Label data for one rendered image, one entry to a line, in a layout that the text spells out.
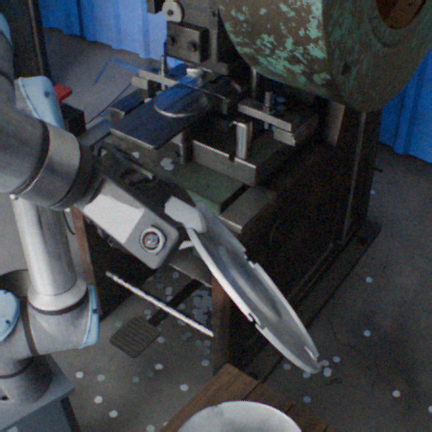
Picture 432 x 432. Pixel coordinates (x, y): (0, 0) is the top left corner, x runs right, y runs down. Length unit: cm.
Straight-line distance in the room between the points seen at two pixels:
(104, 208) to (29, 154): 10
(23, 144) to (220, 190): 91
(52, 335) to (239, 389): 46
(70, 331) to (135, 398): 69
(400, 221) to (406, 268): 25
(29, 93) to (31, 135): 42
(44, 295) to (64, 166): 60
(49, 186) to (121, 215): 8
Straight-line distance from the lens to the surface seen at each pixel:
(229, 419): 133
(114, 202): 59
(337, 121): 165
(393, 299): 210
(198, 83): 153
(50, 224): 105
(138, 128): 137
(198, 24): 138
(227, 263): 76
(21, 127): 54
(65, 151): 56
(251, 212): 135
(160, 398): 180
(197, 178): 144
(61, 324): 115
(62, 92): 160
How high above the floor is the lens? 153
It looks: 42 degrees down
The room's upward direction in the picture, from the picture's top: straight up
